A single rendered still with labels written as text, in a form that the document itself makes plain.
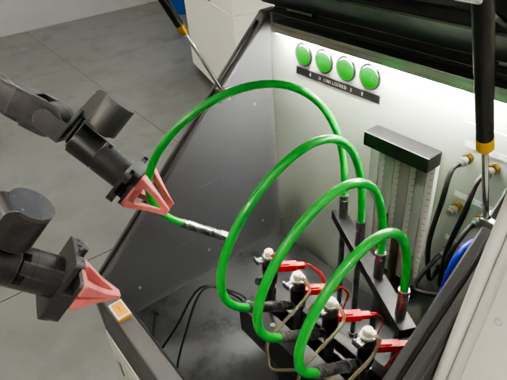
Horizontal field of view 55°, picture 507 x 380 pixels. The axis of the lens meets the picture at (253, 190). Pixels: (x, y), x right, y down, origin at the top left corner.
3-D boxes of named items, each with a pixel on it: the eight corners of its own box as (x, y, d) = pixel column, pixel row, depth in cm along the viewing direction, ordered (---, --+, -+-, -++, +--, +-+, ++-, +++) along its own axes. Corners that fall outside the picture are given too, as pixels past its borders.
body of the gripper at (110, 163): (152, 159, 89) (119, 133, 88) (133, 178, 80) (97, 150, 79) (132, 184, 92) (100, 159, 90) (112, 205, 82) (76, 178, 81)
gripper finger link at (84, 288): (132, 298, 68) (70, 281, 63) (105, 334, 70) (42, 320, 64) (123, 268, 74) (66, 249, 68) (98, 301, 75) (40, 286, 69)
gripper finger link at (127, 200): (185, 189, 89) (144, 157, 88) (176, 204, 83) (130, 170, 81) (164, 214, 91) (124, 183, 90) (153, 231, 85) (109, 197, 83)
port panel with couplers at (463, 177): (425, 268, 94) (451, 126, 77) (435, 260, 96) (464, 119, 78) (487, 307, 86) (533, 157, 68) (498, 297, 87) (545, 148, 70)
